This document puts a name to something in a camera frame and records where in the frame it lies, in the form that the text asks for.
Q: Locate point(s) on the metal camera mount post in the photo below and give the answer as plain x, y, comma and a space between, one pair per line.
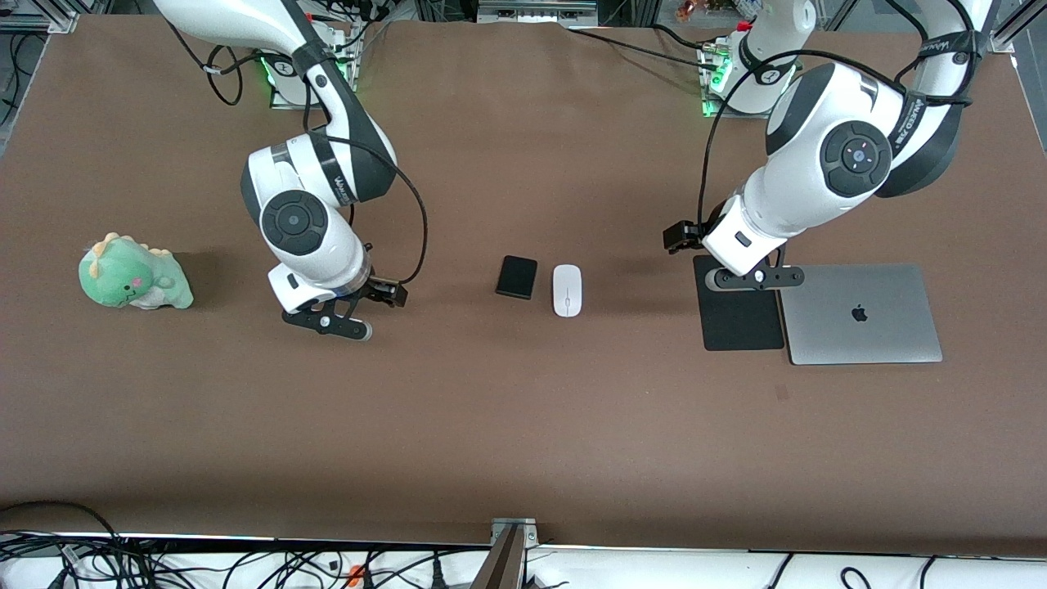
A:
507, 556

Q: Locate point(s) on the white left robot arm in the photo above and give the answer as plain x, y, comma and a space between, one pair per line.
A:
851, 155

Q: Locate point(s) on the silver laptop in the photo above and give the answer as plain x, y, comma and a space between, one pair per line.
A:
859, 315

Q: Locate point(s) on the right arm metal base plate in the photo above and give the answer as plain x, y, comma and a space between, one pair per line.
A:
282, 100

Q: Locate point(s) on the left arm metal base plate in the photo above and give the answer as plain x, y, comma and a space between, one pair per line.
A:
713, 106

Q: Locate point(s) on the grey metal frame bracket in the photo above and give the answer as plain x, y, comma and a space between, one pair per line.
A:
536, 10

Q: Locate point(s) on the green dinosaur plush toy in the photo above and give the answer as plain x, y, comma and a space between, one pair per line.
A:
131, 278

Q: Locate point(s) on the aluminium frame profile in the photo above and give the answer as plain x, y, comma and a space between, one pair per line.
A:
1014, 29
37, 16

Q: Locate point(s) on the white computer mouse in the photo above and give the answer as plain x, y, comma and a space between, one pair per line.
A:
567, 290

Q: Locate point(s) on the black mouse pad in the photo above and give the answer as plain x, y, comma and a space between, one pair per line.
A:
740, 323

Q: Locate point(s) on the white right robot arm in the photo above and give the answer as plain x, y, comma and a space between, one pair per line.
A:
294, 221

